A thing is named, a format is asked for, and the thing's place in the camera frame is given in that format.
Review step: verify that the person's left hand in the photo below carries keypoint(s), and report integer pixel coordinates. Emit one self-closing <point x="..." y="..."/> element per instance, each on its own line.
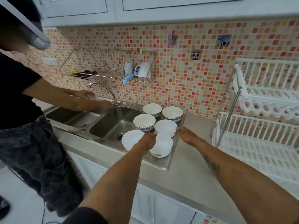
<point x="148" y="141"/>

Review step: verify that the person's right hand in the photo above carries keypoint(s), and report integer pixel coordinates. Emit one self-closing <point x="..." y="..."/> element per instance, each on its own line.
<point x="188" y="135"/>

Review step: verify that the blue-patterned bowl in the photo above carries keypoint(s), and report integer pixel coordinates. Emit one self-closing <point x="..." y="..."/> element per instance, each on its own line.
<point x="152" y="108"/>
<point x="172" y="112"/>
<point x="144" y="121"/>

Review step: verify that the white two-tier dish rack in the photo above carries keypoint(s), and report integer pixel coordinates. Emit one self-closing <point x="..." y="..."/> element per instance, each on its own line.
<point x="261" y="142"/>

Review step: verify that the person's left forearm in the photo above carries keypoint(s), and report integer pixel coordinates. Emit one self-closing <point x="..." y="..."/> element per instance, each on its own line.
<point x="116" y="184"/>

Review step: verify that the person's right forearm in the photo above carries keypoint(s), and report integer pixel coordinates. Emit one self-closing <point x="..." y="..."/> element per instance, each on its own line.
<point x="245" y="184"/>

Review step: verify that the stainless steel double sink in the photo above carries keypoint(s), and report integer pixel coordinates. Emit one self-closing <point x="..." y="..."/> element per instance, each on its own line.
<point x="109" y="125"/>

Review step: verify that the white base cabinet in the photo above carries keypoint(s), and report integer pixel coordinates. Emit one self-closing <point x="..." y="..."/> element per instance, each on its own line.
<point x="149" y="205"/>

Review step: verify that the chrome faucet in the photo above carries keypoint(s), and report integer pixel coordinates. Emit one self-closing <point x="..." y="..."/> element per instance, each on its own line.
<point x="105" y="87"/>

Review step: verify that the large white mug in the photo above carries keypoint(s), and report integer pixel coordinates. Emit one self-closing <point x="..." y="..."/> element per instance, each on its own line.
<point x="144" y="69"/>

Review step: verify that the small white cup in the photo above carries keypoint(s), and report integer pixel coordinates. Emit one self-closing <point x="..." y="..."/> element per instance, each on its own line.
<point x="128" y="67"/>

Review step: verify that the black sleeve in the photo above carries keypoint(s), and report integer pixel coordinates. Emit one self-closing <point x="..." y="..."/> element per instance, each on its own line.
<point x="84" y="216"/>

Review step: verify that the yellow green scrubber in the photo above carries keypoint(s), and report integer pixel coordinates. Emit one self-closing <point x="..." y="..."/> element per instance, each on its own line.
<point x="73" y="73"/>

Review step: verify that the grey headset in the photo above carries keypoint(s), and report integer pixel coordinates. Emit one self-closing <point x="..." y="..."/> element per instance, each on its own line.
<point x="37" y="39"/>

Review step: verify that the black slipper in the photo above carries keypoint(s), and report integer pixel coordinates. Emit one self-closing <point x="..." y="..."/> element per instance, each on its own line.
<point x="4" y="207"/>

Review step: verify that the wall power socket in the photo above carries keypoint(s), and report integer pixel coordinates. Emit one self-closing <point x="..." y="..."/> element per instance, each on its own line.
<point x="196" y="55"/>

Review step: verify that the purple sticker wall hook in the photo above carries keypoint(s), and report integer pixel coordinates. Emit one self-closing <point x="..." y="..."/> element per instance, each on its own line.
<point x="173" y="39"/>

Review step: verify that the blue grey sticker wall hook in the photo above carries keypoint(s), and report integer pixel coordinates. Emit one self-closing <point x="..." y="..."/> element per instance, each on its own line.
<point x="223" y="40"/>

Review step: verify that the white wall socket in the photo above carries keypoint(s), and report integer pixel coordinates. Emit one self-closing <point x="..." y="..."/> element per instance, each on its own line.
<point x="49" y="61"/>

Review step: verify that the white wall cabinet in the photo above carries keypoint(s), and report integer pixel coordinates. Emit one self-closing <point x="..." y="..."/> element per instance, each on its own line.
<point x="163" y="9"/>

